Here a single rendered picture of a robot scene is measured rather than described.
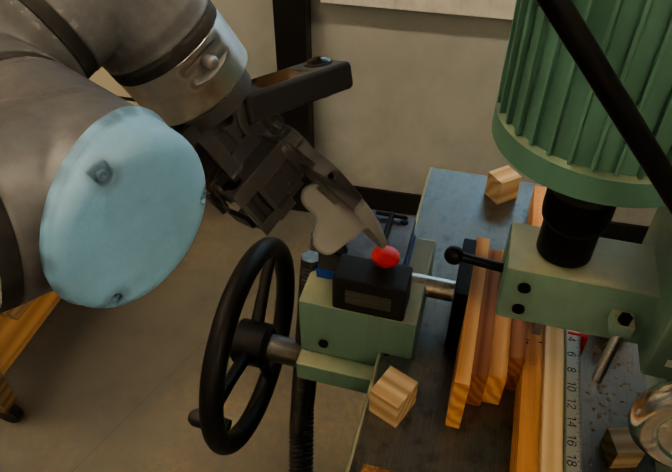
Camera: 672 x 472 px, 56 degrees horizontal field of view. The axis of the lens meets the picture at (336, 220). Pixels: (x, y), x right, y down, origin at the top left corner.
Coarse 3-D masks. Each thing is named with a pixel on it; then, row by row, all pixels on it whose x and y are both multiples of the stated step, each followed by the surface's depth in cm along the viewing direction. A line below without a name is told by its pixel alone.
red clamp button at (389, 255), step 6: (390, 246) 67; (372, 252) 67; (378, 252) 66; (384, 252) 66; (390, 252) 66; (396, 252) 67; (372, 258) 66; (378, 258) 66; (384, 258) 66; (390, 258) 66; (396, 258) 66; (378, 264) 66; (384, 264) 66; (390, 264) 66; (396, 264) 66
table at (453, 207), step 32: (448, 192) 94; (480, 192) 94; (416, 224) 88; (448, 224) 88; (480, 224) 88; (448, 320) 76; (416, 352) 72; (448, 352) 72; (352, 384) 74; (448, 384) 69; (416, 416) 66; (480, 416) 66; (512, 416) 66; (352, 448) 63; (384, 448) 63; (416, 448) 63; (448, 448) 63; (480, 448) 63
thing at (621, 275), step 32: (512, 224) 63; (512, 256) 60; (608, 256) 60; (640, 256) 60; (512, 288) 60; (544, 288) 59; (576, 288) 58; (608, 288) 57; (640, 288) 57; (544, 320) 62; (576, 320) 60; (640, 320) 58
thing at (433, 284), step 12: (468, 240) 72; (468, 252) 71; (468, 264) 69; (420, 276) 72; (432, 276) 73; (468, 276) 68; (432, 288) 72; (444, 288) 71; (456, 288) 67; (468, 288) 67; (456, 300) 67; (456, 312) 68; (456, 324) 69; (456, 336) 70
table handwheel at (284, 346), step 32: (256, 256) 77; (288, 256) 88; (288, 288) 94; (224, 320) 71; (256, 320) 83; (288, 320) 96; (224, 352) 70; (256, 352) 81; (288, 352) 81; (224, 384) 71; (256, 384) 94; (256, 416) 89; (224, 448) 76
